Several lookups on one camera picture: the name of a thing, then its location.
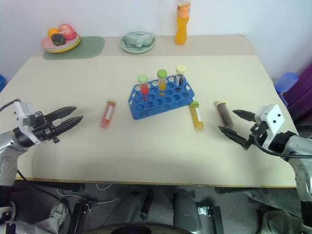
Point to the blue crate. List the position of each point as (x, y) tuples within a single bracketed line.
[(2, 81)]

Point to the purple bin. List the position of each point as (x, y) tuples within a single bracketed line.
[(301, 92)]

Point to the blue water bottle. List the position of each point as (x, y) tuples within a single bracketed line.
[(287, 81)]

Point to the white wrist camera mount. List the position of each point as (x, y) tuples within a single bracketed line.
[(273, 123), (24, 115)]

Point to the green placemat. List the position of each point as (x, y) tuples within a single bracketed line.
[(83, 48)]

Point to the dark avocado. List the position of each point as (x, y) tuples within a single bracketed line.
[(58, 39)]

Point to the stack of pastel plates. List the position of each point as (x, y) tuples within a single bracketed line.
[(61, 45)]

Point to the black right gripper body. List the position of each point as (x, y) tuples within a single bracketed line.
[(259, 133)]

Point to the red liquid tube green cap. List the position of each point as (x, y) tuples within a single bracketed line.
[(143, 85)]

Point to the orange fruit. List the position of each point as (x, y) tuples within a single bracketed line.
[(52, 32)]

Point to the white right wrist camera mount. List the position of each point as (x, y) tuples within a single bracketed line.
[(273, 123)]

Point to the red apple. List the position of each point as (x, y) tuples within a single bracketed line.
[(67, 31)]

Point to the yellow liquid tube green cap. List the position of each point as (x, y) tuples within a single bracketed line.
[(197, 117)]

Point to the light green plate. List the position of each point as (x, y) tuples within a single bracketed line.
[(137, 45)]

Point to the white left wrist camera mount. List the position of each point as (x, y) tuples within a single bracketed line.
[(24, 115)]

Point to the dark liquid tube cream cap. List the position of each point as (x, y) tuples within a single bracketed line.
[(180, 75)]

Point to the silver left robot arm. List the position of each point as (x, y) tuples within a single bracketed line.
[(8, 156)]

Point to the grey sneaker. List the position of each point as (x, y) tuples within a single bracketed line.
[(57, 212)]

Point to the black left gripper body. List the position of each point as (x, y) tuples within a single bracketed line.
[(44, 128)]

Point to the pink liquid tube green cap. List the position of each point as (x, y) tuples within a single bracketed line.
[(108, 114)]

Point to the orange soda bottle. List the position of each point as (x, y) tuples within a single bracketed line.
[(182, 24)]

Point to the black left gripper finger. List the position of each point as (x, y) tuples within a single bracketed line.
[(69, 123), (64, 111)]

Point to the blue test tube rack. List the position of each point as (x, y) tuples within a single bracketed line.
[(161, 97)]

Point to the orange liquid tube green cap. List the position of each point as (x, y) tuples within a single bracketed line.
[(162, 80)]

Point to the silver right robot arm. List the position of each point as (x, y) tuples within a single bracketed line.
[(297, 156)]

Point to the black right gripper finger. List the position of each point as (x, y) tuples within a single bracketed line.
[(244, 114), (232, 135)]

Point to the brown powder tube cream cap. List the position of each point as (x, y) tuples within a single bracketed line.
[(224, 113)]

